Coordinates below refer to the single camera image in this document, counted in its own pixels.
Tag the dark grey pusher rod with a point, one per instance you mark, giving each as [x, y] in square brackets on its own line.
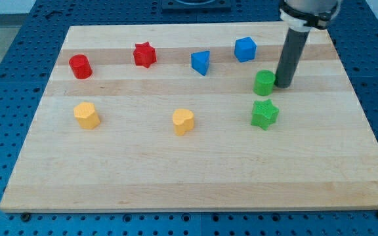
[293, 46]

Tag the green star block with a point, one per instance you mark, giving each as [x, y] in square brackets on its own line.
[264, 114]

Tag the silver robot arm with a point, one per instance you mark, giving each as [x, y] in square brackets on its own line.
[301, 16]

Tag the red star block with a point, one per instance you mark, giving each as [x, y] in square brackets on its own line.
[144, 54]

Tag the blue cube block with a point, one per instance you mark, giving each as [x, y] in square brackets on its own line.
[245, 49]

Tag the green cylinder block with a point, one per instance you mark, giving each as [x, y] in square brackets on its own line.
[264, 83]

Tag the blue triangle block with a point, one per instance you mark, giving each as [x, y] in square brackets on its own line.
[200, 62]

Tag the yellow heart block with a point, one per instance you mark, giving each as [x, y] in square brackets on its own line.
[183, 121]

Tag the wooden board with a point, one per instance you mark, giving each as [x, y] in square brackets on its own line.
[320, 154]

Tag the red cylinder block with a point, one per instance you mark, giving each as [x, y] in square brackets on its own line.
[80, 66]

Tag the yellow hexagon block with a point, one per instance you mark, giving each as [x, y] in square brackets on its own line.
[86, 115]

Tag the dark blue base plate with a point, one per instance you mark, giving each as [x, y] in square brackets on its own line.
[196, 5]

